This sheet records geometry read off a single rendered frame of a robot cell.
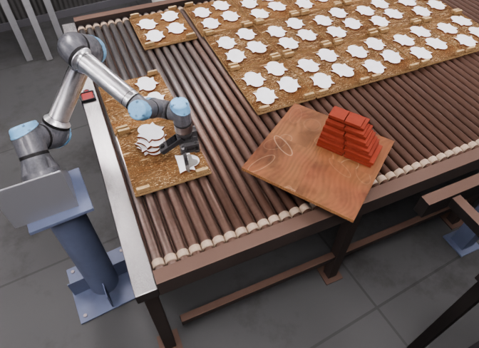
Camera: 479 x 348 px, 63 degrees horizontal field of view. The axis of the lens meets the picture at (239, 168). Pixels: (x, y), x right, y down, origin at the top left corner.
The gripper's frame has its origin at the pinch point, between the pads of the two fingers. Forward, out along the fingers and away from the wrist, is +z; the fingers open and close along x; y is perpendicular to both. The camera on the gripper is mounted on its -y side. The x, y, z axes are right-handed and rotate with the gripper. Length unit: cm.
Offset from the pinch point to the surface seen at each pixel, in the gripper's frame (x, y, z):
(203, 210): -26.3, 1.6, 2.5
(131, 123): 35.1, -19.3, 0.4
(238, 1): 142, 73, 2
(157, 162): 5.0, -11.6, 0.5
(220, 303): -42, 1, 67
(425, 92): 12, 140, 5
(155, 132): 17.6, -9.0, -6.3
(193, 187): -13.1, 0.6, 2.4
